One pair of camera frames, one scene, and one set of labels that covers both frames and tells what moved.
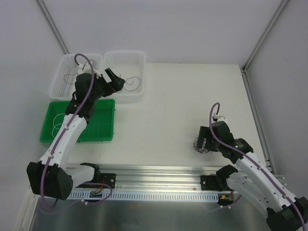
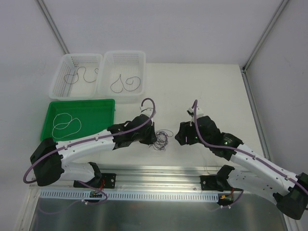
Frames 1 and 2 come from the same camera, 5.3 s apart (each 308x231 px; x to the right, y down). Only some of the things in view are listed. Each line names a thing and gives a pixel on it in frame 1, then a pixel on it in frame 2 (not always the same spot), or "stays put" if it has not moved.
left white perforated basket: x=63 y=85 stays put
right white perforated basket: x=130 y=65 stays put
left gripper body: x=106 y=84 to x=149 y=134
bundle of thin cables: x=202 y=150 to x=161 y=139
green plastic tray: x=100 y=127 stays put
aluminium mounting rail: x=157 y=176 stays put
